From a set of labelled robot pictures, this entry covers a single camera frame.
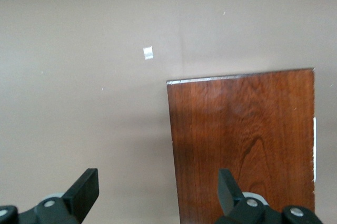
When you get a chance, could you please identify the small clear tape patch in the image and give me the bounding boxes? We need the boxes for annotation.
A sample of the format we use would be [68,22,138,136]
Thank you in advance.
[142,46,154,60]

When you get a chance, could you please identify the wooden drawer with white handle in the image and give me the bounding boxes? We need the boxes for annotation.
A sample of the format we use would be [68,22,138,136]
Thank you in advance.
[312,117,318,183]

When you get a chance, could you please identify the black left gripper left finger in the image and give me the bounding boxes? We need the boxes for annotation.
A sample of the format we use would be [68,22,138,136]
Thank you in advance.
[0,168,100,224]

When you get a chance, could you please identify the brown paper table cover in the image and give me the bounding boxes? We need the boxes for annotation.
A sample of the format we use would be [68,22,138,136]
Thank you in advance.
[0,0,337,224]

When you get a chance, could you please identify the dark brown wooden cabinet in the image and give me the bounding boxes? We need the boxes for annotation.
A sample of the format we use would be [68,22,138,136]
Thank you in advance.
[166,68,316,224]

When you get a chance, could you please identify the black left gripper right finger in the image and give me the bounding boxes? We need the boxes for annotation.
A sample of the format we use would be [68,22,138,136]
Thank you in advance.
[213,168,324,224]

